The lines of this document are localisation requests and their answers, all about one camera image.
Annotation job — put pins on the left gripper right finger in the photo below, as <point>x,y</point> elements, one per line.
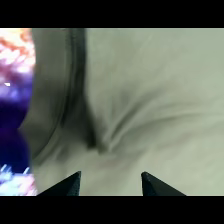
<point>153,187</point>

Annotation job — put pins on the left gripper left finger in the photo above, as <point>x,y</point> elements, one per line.
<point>68,187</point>

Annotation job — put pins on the grey shirt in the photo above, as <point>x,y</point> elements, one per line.
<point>150,100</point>

